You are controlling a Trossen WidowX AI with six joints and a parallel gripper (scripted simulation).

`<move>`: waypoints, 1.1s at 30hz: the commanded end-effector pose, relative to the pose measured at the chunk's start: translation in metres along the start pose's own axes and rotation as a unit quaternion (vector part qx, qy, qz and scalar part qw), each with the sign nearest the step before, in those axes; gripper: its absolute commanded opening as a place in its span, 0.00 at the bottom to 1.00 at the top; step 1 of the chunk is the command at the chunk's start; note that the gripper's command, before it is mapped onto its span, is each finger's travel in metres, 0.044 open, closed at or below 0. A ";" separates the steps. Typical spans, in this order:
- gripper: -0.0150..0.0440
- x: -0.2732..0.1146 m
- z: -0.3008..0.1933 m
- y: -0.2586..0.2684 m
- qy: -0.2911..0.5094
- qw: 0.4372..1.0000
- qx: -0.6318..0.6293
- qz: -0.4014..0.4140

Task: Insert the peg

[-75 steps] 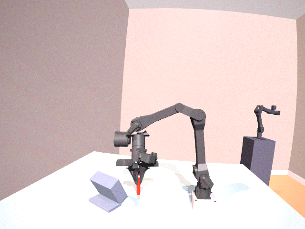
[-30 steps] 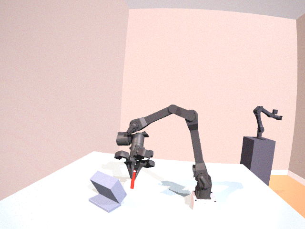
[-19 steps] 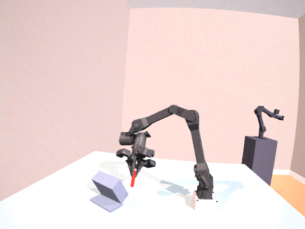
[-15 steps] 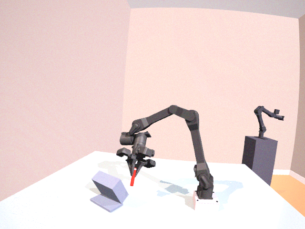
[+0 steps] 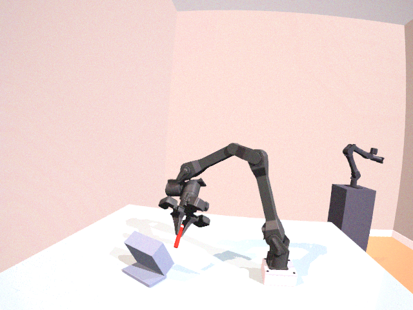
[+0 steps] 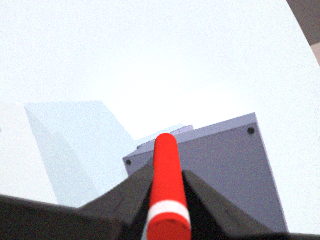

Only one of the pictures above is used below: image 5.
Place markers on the dark red peg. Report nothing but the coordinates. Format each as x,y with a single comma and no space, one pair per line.
178,237

